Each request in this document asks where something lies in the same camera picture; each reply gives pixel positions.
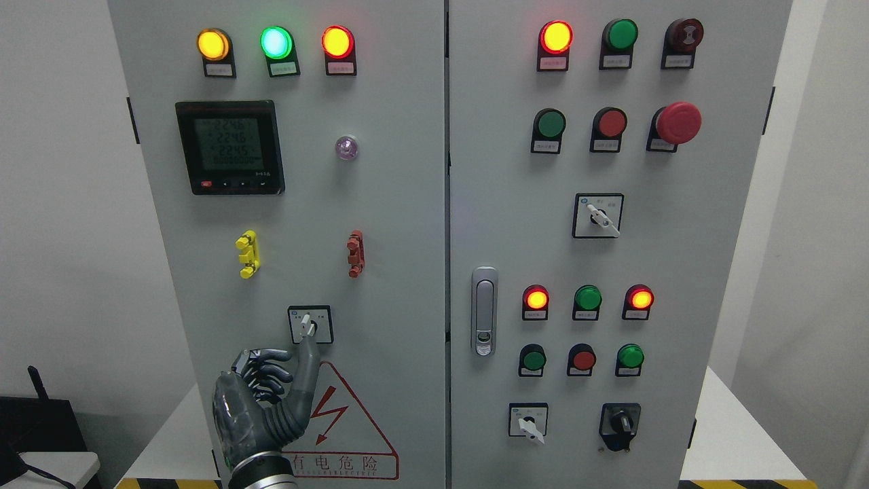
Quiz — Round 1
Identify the red lit indicator lower right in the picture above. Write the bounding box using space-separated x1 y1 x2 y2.
622 284 654 320

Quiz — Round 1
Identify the green indicator top right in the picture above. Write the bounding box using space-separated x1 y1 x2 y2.
599 18 639 69

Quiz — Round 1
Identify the green indicator lower middle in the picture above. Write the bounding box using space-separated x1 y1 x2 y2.
573 285 602 321

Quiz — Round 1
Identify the black device with antenna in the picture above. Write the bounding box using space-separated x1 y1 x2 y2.
1 365 87 488

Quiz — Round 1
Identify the grey cabinet door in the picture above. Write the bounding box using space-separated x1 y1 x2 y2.
109 1 447 488
449 1 792 488

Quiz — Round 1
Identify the white rotary switch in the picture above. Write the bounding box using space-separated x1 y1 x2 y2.
508 402 549 446
573 193 625 239

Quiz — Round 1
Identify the small clear light bulb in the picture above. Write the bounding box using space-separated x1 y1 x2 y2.
334 135 360 161

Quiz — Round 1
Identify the red lit indicator top right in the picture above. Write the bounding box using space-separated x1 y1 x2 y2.
536 20 574 72

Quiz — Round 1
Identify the silver door latch handle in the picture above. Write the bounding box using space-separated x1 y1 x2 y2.
470 266 498 357

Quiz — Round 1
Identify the white rotary switch door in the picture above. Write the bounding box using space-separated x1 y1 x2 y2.
286 304 334 344

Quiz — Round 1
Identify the red lit indicator light left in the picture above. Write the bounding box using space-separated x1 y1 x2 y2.
322 24 357 75

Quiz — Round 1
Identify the yellow terminal clip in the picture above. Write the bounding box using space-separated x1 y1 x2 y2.
235 230 261 279

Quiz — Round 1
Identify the green push button lower left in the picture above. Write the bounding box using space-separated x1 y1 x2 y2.
518 344 547 377

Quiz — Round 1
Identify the red push button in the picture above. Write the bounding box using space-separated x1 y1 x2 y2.
589 107 627 153
567 343 597 377

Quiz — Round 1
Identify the red terminal clip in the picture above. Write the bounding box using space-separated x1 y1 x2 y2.
346 230 366 278

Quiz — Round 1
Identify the white rotary switch bottom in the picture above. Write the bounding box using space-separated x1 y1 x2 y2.
508 402 549 446

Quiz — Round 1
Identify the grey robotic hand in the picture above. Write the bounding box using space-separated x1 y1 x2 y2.
213 336 320 469

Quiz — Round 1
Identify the black digital power meter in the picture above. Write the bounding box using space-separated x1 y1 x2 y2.
176 100 285 196

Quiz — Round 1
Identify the white box bottom left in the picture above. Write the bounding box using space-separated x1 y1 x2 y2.
2 452 102 488

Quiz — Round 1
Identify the white rotary switch upper right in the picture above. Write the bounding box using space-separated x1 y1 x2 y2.
573 193 625 239

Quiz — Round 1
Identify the red push button upper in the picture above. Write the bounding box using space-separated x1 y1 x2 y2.
589 107 627 153

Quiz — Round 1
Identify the right grey cabinet door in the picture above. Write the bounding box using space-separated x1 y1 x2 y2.
449 1 792 488

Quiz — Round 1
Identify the green push button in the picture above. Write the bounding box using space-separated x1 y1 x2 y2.
530 108 567 154
614 343 646 378
518 344 547 377

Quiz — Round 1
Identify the red push button lower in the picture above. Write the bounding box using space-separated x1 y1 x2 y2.
567 343 597 377

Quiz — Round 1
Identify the green lit indicator light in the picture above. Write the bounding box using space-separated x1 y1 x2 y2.
260 26 300 77

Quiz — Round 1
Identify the green push button upper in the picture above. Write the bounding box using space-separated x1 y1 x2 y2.
530 108 567 154

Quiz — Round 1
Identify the yellow indicator light top left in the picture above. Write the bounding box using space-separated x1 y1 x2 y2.
198 28 236 79

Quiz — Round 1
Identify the red electric hazard warning sticker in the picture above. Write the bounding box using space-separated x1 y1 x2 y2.
283 361 399 480

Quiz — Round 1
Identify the red emergency stop mushroom button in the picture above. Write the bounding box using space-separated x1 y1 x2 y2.
646 101 703 153

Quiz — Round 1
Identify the dark red buzzer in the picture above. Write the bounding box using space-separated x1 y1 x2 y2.
661 18 704 69

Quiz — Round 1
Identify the green push button lower right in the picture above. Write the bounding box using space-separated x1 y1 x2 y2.
614 343 646 378

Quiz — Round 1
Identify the left grey cabinet door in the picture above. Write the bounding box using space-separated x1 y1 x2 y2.
109 1 447 488

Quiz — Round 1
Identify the red lit indicator lower left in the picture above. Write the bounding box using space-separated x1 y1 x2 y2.
522 284 549 320

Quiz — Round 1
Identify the black rotary selector switch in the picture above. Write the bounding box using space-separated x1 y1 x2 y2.
599 403 642 452

